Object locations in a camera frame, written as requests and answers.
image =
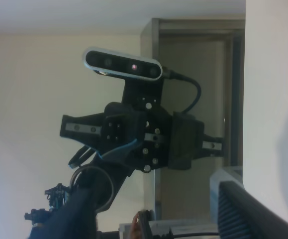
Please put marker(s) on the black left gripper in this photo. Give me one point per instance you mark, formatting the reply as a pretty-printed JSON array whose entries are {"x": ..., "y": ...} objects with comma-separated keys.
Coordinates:
[{"x": 138, "y": 133}]

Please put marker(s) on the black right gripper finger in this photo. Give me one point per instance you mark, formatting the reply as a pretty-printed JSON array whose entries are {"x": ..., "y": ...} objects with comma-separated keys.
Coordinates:
[{"x": 239, "y": 215}]

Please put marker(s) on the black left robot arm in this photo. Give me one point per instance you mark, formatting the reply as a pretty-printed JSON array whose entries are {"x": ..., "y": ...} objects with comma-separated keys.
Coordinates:
[{"x": 73, "y": 209}]

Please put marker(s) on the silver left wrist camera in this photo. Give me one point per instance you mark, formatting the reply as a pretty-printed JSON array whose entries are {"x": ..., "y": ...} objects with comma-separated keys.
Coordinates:
[{"x": 120, "y": 65}]

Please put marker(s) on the grey metal door frame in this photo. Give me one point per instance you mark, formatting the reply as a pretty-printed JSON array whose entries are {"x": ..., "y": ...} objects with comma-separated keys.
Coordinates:
[{"x": 211, "y": 53}]

